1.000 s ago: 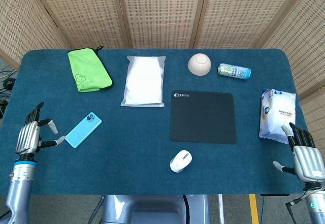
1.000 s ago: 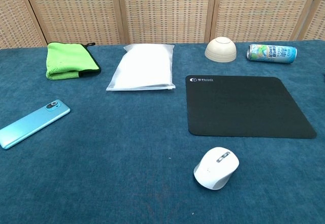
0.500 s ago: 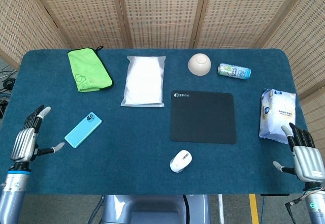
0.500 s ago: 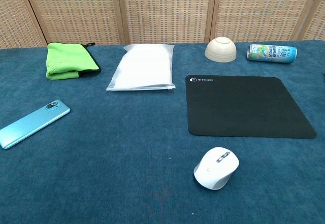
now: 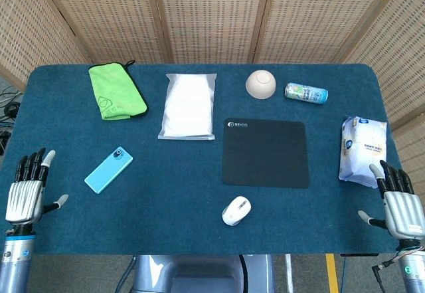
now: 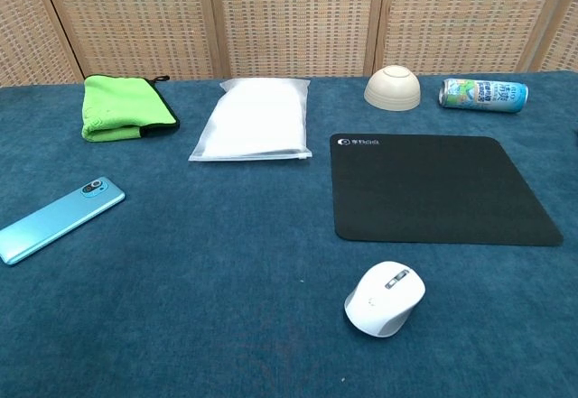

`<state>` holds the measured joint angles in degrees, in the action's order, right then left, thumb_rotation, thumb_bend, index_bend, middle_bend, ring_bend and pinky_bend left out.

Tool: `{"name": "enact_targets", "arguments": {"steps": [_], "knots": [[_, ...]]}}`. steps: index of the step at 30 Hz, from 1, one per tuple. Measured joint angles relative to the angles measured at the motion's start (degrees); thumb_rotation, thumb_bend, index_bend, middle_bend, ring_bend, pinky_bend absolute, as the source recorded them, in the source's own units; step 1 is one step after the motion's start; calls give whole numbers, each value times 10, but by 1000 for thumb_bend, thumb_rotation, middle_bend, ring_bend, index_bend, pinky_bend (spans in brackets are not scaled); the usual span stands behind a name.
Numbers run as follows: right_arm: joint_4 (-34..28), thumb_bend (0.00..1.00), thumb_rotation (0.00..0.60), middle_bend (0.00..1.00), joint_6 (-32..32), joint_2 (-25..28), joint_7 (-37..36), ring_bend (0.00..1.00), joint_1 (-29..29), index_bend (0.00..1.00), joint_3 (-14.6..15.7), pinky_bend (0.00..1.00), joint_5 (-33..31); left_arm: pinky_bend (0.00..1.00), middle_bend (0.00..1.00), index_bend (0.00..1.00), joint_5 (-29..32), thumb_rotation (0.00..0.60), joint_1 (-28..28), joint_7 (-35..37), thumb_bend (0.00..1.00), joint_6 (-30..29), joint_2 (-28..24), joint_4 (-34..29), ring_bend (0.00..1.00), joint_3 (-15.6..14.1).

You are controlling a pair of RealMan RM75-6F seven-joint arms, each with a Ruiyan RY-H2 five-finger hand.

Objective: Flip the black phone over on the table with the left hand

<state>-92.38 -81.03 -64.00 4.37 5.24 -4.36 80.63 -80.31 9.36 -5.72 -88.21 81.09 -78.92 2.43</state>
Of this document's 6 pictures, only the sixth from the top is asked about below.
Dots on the blue green drink can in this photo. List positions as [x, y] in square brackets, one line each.
[483, 95]

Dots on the blue table cloth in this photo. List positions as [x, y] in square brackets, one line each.
[271, 326]

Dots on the black smartphone with blue back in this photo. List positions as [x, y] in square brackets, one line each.
[58, 219]

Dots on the black mouse pad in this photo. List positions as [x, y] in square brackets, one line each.
[433, 190]

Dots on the woven wooden screen panel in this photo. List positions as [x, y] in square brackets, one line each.
[27, 32]
[298, 19]
[460, 19]
[562, 32]
[135, 19]

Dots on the beige upturned bowl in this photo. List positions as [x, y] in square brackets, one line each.
[392, 91]

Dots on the folded green microfiber towel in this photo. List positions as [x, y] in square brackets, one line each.
[122, 100]

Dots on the frosted white zip bag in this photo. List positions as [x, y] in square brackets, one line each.
[257, 118]

